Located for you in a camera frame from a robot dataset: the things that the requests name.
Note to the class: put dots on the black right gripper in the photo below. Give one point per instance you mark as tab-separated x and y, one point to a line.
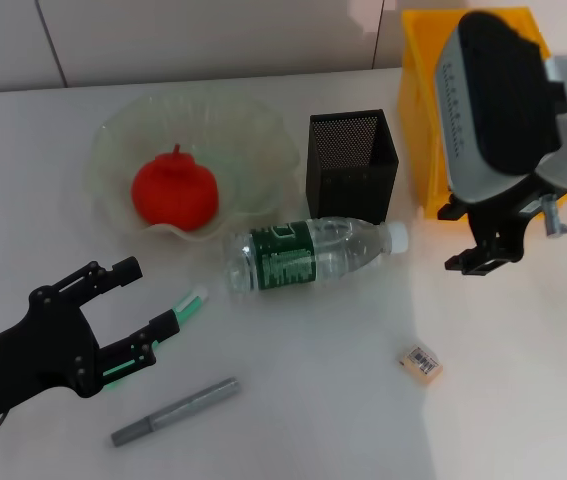
498	220

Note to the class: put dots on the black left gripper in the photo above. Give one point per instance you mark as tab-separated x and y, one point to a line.
28	360

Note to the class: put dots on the red-orange toy orange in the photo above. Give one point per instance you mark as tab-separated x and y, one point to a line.
175	190

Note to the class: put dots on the clear green-label water bottle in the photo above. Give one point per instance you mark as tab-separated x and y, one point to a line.
313	255

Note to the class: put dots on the green retractable pen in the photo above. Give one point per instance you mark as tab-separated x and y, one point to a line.
190	302

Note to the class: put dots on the beige eraser with barcode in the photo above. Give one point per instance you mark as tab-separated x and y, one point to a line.
420	364

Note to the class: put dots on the grey marker pen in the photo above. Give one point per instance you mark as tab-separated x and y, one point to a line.
183	407

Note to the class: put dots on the black mesh pen holder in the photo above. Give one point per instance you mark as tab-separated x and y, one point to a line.
348	185

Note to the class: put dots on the green glass fruit bowl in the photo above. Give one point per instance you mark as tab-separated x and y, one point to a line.
248	160

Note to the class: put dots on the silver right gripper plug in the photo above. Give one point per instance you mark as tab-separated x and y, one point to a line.
553	215

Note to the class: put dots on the yellow plastic bin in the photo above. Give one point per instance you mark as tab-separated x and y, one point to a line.
420	125

